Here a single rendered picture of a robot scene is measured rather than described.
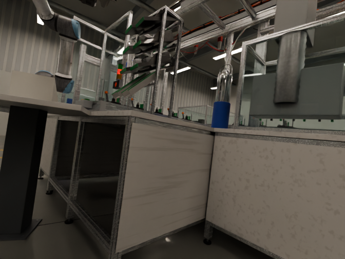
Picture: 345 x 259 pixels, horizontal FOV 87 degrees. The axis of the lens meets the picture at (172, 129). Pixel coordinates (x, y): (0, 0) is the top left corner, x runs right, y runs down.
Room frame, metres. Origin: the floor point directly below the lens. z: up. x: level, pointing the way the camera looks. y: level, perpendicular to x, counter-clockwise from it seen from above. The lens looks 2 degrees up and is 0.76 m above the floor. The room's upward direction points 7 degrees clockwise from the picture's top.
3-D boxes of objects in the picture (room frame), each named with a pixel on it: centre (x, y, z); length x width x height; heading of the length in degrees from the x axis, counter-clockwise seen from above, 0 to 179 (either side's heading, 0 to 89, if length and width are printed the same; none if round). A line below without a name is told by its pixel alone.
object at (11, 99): (1.27, 0.95, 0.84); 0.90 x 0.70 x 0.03; 17
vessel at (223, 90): (1.73, -0.44, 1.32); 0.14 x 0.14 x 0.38
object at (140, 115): (1.91, 0.23, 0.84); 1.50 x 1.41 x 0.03; 44
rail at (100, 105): (1.68, 0.85, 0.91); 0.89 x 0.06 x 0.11; 44
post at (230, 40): (2.04, -0.54, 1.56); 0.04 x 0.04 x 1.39; 44
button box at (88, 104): (1.50, 0.76, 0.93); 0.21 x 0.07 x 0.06; 44
